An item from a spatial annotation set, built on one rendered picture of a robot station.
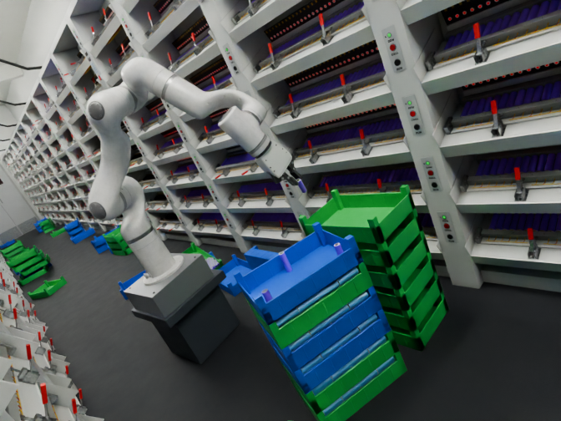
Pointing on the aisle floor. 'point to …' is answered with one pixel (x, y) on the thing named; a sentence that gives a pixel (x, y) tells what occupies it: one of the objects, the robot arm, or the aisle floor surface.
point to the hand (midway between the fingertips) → (294, 178)
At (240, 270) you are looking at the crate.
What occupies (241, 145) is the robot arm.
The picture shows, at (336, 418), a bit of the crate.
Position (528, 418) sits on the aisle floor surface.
